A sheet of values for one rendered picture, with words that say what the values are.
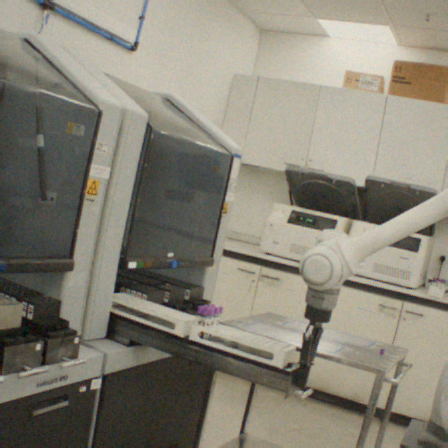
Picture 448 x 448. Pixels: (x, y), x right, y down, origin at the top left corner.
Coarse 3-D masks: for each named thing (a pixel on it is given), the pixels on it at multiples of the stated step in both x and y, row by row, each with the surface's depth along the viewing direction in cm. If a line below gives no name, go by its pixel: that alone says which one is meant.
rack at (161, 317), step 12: (120, 300) 183; (132, 300) 186; (144, 300) 191; (120, 312) 183; (132, 312) 186; (144, 312) 179; (156, 312) 177; (168, 312) 181; (180, 312) 184; (156, 324) 177; (168, 324) 187; (180, 324) 174
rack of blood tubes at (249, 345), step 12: (192, 324) 173; (192, 336) 172; (216, 336) 178; (228, 336) 168; (240, 336) 169; (252, 336) 172; (228, 348) 167; (240, 348) 176; (252, 348) 175; (264, 348) 163; (276, 348) 163; (288, 348) 165; (264, 360) 163; (276, 360) 161; (288, 360) 165
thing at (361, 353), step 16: (240, 320) 214; (256, 320) 220; (272, 320) 226; (288, 320) 232; (272, 336) 198; (288, 336) 202; (336, 336) 218; (352, 336) 223; (320, 352) 187; (336, 352) 191; (352, 352) 195; (368, 352) 199; (384, 352) 205; (400, 352) 209; (368, 368) 180; (384, 368) 180; (400, 368) 216; (208, 384) 205; (256, 384) 242; (208, 400) 205; (208, 416) 207; (368, 416) 179; (384, 416) 217; (240, 432) 244; (368, 432) 181; (384, 432) 217
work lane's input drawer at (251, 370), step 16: (112, 320) 182; (128, 320) 181; (128, 336) 179; (144, 336) 177; (160, 336) 175; (176, 336) 174; (176, 352) 172; (192, 352) 170; (208, 352) 168; (224, 352) 167; (224, 368) 166; (240, 368) 164; (256, 368) 162; (272, 368) 161; (288, 368) 162; (272, 384) 160; (288, 384) 158
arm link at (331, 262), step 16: (416, 208) 149; (432, 208) 149; (384, 224) 145; (400, 224) 145; (416, 224) 147; (336, 240) 144; (352, 240) 144; (368, 240) 142; (384, 240) 143; (304, 256) 142; (320, 256) 139; (336, 256) 140; (352, 256) 142; (368, 256) 144; (304, 272) 140; (320, 272) 138; (336, 272) 139; (352, 272) 143; (320, 288) 141
